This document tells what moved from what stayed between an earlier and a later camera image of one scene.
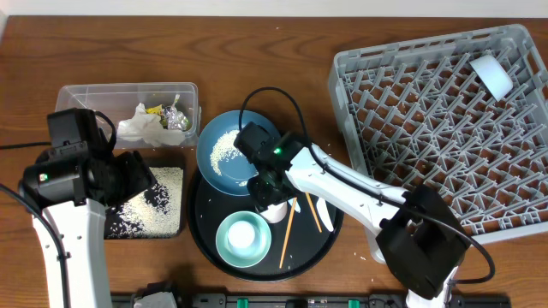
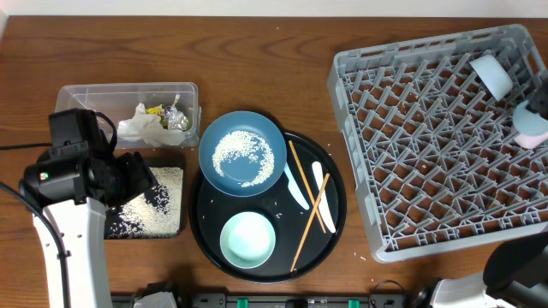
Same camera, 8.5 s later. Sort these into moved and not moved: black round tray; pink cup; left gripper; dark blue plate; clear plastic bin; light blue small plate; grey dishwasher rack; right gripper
Moved: right gripper; pink cup
Not moved: grey dishwasher rack; left gripper; light blue small plate; clear plastic bin; black round tray; dark blue plate
